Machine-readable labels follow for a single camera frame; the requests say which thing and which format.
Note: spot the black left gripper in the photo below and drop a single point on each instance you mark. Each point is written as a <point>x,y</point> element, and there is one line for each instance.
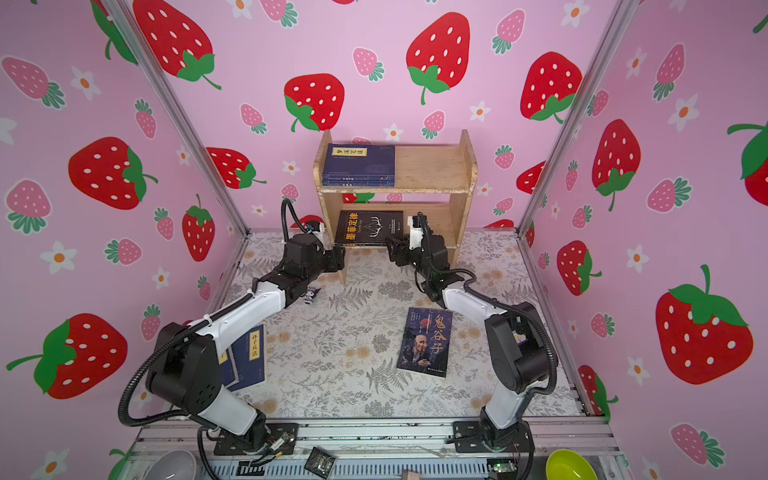
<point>333,259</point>

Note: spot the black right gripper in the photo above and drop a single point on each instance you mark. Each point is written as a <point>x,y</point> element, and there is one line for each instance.
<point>401,248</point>

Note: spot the black antler cover book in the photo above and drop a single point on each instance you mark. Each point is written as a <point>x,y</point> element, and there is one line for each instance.
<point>369,228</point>

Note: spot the dark old man book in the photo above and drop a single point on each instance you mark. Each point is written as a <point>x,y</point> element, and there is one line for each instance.
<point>426,341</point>

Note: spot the navy book yellow label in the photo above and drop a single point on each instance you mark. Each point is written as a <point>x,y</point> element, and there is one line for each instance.
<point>359,181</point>

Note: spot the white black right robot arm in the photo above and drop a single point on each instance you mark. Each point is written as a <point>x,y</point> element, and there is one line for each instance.
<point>522,353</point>

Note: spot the navy book behind left arm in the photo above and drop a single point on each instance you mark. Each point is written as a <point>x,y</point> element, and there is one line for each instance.
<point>249,356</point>

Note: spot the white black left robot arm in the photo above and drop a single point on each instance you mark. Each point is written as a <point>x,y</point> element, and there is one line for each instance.
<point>185,370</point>

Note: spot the Kuromi toy figurine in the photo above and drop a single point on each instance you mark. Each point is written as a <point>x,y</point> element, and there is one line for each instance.
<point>311,295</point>

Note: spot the wooden two-tier shelf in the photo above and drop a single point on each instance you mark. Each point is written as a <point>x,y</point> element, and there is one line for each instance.
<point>442,176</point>

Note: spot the small black electronic module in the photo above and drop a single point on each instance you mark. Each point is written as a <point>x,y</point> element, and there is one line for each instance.
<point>320,463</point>

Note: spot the lime green bowl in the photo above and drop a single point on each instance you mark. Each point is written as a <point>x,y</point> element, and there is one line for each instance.
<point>566,464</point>

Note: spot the grey bowl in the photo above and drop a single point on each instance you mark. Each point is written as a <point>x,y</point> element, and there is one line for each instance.
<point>174,465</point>

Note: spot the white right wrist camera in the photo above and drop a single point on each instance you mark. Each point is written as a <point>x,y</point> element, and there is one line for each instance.
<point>418,230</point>

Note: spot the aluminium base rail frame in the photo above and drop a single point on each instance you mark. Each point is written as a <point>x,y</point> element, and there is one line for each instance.
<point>430,448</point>

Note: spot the right aluminium corner post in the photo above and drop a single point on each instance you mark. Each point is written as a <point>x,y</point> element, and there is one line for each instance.
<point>615,30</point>

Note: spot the aluminium corner post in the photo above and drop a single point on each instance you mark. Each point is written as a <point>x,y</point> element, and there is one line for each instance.
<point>615,30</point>
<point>123,17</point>

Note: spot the left aluminium corner post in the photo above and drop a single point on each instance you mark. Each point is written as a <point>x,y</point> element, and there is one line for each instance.
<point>123,17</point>

